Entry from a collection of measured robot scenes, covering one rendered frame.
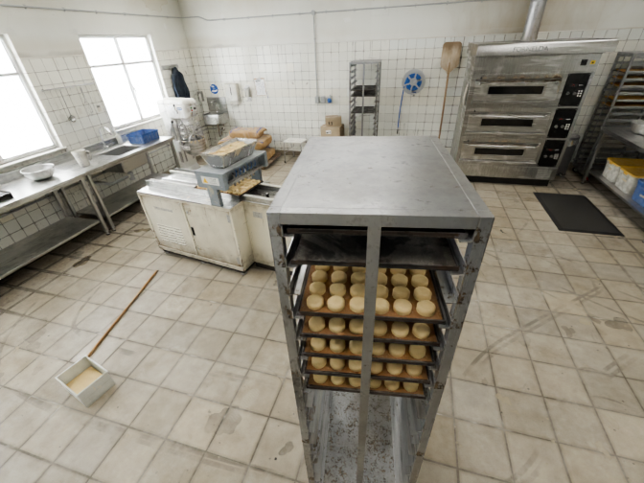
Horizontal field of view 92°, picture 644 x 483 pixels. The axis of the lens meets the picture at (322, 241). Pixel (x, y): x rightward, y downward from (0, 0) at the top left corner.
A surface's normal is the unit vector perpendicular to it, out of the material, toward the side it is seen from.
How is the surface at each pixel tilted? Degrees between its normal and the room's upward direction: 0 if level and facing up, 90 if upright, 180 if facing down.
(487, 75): 90
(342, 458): 0
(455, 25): 90
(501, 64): 90
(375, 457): 0
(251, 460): 0
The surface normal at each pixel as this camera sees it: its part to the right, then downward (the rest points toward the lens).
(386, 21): -0.27, 0.54
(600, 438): -0.04, -0.84
